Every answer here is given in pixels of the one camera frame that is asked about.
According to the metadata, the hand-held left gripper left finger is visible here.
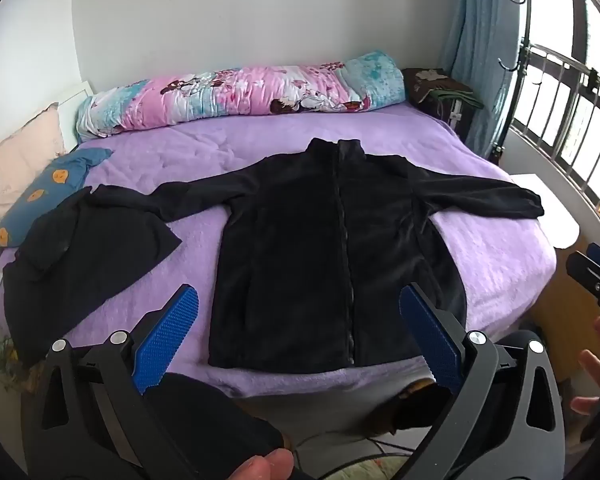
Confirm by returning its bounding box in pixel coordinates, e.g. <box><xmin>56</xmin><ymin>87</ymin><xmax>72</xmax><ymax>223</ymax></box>
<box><xmin>22</xmin><ymin>284</ymin><xmax>201</xmax><ymax>480</ymax></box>

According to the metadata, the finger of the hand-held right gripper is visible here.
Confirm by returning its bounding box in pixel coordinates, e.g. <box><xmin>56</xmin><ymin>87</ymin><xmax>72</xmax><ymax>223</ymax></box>
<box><xmin>566</xmin><ymin>242</ymin><xmax>600</xmax><ymax>311</ymax></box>

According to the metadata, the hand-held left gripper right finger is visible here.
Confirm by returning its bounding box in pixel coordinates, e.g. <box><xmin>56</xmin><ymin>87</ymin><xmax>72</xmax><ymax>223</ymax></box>
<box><xmin>399</xmin><ymin>282</ymin><xmax>566</xmax><ymax>480</ymax></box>

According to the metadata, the black fleece jacket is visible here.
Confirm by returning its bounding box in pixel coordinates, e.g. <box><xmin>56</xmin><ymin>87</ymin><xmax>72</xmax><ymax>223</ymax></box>
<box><xmin>150</xmin><ymin>137</ymin><xmax>545</xmax><ymax>375</ymax></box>

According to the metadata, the person's right hand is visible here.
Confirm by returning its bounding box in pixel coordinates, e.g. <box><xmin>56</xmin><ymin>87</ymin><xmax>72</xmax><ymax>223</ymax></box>
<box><xmin>570</xmin><ymin>315</ymin><xmax>600</xmax><ymax>416</ymax></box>

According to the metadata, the person's left hand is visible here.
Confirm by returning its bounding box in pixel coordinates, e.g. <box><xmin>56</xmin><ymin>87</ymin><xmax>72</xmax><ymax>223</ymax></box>
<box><xmin>228</xmin><ymin>447</ymin><xmax>294</xmax><ymax>480</ymax></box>

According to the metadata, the white stool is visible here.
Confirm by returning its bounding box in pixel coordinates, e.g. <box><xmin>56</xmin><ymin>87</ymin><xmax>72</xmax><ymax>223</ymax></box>
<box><xmin>510</xmin><ymin>172</ymin><xmax>581</xmax><ymax>250</ymax></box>

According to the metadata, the black thin garment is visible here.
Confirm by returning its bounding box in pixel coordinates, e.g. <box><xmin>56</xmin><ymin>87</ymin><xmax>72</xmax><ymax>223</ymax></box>
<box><xmin>2</xmin><ymin>185</ymin><xmax>183</xmax><ymax>366</ymax></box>

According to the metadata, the purple bed blanket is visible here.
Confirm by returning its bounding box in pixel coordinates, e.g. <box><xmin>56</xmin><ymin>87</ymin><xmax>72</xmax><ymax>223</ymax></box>
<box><xmin>0</xmin><ymin>101</ymin><xmax>558</xmax><ymax>401</ymax></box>

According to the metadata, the blue pillow with orange faces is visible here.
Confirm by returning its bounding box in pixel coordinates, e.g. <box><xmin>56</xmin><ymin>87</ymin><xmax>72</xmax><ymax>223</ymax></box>
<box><xmin>0</xmin><ymin>147</ymin><xmax>115</xmax><ymax>250</ymax></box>

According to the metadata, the black balcony railing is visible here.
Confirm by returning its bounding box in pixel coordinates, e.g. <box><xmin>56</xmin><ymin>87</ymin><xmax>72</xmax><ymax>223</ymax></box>
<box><xmin>510</xmin><ymin>42</ymin><xmax>600</xmax><ymax>211</ymax></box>

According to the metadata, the pale pink pillow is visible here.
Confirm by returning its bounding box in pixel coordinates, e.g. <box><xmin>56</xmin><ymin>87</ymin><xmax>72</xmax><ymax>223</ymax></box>
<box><xmin>0</xmin><ymin>102</ymin><xmax>67</xmax><ymax>221</ymax></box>

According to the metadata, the white board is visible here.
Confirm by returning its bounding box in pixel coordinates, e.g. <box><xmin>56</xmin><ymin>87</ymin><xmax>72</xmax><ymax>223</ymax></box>
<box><xmin>55</xmin><ymin>80</ymin><xmax>93</xmax><ymax>153</ymax></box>

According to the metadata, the dark brown bag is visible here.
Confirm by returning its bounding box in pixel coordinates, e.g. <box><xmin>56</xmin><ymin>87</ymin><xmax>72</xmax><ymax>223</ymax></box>
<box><xmin>402</xmin><ymin>66</ymin><xmax>483</xmax><ymax>133</ymax></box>

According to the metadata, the black coat rack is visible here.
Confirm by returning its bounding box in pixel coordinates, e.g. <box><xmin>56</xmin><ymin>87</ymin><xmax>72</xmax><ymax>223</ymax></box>
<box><xmin>490</xmin><ymin>0</ymin><xmax>538</xmax><ymax>161</ymax></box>

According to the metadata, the rolled pink floral quilt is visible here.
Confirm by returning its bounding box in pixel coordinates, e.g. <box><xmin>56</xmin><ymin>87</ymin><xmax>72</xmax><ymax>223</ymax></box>
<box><xmin>75</xmin><ymin>50</ymin><xmax>407</xmax><ymax>143</ymax></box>

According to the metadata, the light blue curtain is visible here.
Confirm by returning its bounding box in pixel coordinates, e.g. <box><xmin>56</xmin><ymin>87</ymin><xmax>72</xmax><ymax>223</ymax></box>
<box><xmin>447</xmin><ymin>0</ymin><xmax>528</xmax><ymax>161</ymax></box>

